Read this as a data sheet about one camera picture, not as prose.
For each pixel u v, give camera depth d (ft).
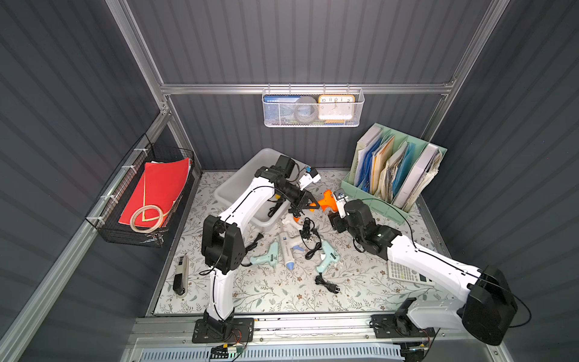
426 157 2.93
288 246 2.94
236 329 2.41
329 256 2.90
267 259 2.87
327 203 2.67
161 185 2.42
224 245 1.69
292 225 3.23
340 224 2.38
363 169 3.35
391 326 2.37
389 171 2.99
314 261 2.92
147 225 2.20
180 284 2.63
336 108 2.90
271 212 3.35
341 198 2.26
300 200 2.42
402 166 3.02
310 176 2.52
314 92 2.92
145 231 2.16
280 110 3.00
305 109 2.87
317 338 2.41
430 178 2.78
